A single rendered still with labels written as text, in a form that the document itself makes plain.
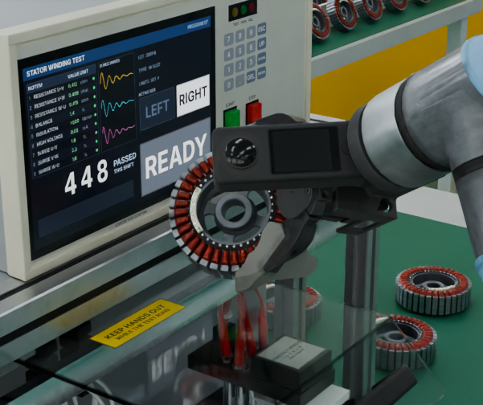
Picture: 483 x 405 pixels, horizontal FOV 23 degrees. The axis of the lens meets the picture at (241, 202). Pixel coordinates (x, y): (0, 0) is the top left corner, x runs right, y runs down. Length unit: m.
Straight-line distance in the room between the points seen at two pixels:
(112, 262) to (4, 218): 0.10
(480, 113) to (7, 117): 0.37
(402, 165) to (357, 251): 0.56
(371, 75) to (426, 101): 4.10
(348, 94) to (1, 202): 4.07
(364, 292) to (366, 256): 0.05
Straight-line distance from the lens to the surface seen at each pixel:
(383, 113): 0.84
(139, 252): 1.03
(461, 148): 0.78
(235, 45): 1.14
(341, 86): 4.99
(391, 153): 0.83
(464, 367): 1.61
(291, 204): 0.92
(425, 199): 2.19
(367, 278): 1.39
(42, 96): 0.95
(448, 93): 0.79
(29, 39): 0.92
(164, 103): 1.07
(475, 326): 1.72
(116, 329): 1.00
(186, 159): 1.11
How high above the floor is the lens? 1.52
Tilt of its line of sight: 21 degrees down
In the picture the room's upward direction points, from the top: straight up
